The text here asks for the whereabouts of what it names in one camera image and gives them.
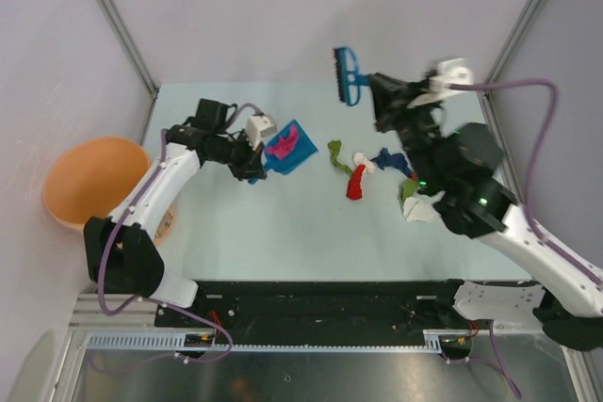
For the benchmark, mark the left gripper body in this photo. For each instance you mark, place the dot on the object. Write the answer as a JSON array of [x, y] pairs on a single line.
[[242, 155]]

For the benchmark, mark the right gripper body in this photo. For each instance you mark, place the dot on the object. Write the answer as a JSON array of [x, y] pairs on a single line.
[[415, 122]]

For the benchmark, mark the blue hand brush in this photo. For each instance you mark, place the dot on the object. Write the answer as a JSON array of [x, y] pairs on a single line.
[[349, 77]]

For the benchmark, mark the pink paper scrap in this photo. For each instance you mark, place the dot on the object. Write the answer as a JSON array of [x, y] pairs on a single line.
[[285, 143]]

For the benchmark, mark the dark blue twisted paper scrap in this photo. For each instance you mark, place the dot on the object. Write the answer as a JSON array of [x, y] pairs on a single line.
[[385, 159]]

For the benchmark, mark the blue plastic dustpan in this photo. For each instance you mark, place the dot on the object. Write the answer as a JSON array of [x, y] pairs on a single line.
[[304, 149]]

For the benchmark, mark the small white paper scrap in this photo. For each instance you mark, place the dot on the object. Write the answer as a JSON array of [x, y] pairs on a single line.
[[360, 159]]

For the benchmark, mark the green twisted paper scrap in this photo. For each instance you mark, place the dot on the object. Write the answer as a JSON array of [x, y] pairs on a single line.
[[334, 147]]

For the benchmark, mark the red long paper scrap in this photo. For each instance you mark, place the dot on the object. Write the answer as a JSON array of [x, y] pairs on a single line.
[[354, 190]]

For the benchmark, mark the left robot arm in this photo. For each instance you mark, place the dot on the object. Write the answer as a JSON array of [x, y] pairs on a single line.
[[121, 245]]

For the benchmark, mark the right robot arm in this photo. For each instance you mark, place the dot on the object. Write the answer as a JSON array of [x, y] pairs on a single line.
[[566, 299]]

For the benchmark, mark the green paper scrap right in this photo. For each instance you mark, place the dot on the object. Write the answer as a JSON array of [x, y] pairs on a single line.
[[408, 188]]

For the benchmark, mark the white paper scrap right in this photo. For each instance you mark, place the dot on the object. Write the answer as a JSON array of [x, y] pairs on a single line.
[[415, 209]]

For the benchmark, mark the orange plastic bucket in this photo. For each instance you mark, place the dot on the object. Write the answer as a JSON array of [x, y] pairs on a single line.
[[93, 178]]

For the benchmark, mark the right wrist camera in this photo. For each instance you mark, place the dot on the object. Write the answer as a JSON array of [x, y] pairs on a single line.
[[447, 72]]

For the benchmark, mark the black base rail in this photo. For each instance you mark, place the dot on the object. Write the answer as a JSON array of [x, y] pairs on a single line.
[[330, 314]]

